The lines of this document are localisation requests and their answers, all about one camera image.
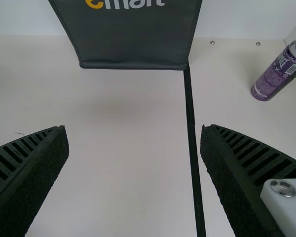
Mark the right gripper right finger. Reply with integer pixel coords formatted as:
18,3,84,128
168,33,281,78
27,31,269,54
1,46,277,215
199,124,296,237

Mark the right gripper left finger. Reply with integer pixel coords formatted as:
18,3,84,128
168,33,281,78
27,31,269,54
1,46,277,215
0,125,70,237

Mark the black strip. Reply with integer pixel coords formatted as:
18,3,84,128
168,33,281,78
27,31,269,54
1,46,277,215
183,64,207,237

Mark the purple can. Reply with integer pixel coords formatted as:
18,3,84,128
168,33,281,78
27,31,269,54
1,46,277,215
251,39,296,102

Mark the dark grey bag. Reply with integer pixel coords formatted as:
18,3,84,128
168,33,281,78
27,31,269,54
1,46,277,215
48,0,203,71

